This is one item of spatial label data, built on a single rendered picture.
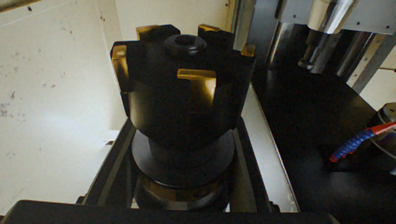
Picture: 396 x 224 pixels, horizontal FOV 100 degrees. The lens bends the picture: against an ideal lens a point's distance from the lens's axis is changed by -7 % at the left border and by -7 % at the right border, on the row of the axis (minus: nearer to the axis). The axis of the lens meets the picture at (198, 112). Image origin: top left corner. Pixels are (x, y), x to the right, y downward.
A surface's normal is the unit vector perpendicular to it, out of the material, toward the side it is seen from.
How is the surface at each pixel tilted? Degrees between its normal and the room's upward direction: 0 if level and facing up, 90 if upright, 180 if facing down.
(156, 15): 90
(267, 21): 90
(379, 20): 90
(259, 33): 90
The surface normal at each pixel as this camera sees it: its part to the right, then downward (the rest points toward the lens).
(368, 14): -0.01, 0.66
